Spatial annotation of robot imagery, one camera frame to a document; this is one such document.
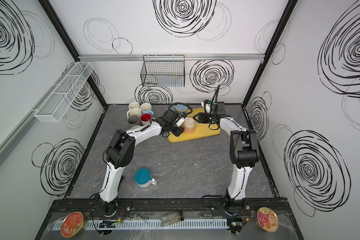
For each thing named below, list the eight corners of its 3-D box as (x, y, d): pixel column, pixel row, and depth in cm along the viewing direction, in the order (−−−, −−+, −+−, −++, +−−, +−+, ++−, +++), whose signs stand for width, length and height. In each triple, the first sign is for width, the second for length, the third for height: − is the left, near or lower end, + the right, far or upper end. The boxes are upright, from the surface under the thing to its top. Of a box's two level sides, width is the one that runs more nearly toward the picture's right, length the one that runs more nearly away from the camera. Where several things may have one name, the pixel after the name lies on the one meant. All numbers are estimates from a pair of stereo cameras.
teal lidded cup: (142, 192, 80) (138, 188, 74) (135, 177, 86) (132, 172, 79) (156, 183, 84) (154, 178, 77) (149, 169, 89) (147, 164, 82)
